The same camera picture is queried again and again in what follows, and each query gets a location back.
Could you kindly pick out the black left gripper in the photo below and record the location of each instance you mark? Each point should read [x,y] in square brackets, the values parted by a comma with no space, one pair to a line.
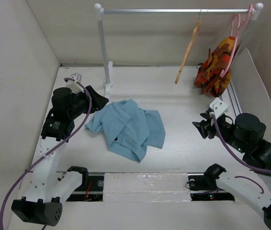
[98,101]

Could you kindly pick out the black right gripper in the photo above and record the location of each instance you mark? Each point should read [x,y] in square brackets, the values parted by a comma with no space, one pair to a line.
[204,125]

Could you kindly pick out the light blue trousers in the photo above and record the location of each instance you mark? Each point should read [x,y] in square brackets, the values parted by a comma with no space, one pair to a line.
[129,129]

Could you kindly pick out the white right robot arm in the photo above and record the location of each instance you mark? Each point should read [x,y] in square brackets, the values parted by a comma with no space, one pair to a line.
[243,139]

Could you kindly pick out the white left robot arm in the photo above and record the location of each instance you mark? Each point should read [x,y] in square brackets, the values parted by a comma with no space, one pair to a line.
[42,202]

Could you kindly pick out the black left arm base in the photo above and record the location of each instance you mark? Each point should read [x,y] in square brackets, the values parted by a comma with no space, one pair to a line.
[93,192]

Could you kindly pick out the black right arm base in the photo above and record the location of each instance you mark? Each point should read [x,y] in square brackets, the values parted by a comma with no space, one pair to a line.
[202,190]

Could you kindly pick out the wooden clothes hanger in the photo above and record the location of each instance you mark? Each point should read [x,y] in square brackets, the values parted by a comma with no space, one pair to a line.
[191,43]

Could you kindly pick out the pink plastic clothes hanger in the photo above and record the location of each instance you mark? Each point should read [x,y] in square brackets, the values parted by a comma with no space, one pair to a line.
[239,25]

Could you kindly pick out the orange camouflage garment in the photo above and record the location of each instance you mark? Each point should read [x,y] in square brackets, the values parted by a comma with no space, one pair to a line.
[208,75]

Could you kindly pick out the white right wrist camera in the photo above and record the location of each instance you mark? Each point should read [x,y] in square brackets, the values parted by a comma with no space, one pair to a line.
[218,107]

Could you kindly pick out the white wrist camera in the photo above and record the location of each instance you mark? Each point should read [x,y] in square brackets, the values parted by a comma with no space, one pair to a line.
[73,84]
[218,107]

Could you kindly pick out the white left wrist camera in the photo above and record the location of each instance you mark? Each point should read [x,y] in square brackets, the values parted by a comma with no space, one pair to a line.
[73,84]

